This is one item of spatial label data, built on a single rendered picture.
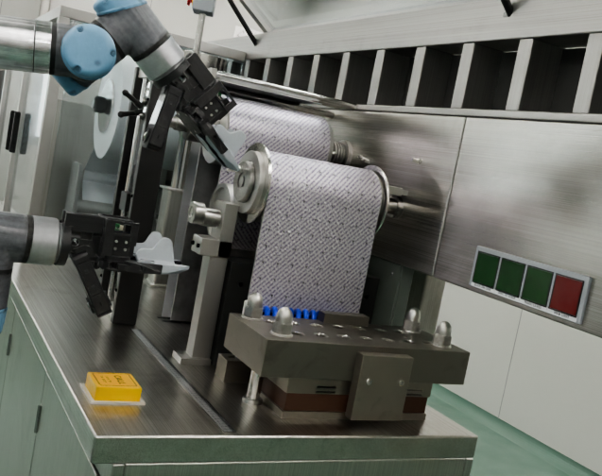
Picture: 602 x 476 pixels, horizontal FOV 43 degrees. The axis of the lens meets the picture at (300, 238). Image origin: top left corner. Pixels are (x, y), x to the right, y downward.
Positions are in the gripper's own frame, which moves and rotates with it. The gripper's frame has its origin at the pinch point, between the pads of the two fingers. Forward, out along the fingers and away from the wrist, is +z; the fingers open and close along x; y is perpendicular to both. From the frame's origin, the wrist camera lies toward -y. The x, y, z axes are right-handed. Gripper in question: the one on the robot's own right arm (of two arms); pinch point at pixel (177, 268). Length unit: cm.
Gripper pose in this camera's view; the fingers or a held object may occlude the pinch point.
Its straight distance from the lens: 132.3
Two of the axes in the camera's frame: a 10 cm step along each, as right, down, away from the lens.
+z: 8.8, 1.2, 4.7
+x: -4.4, -1.7, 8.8
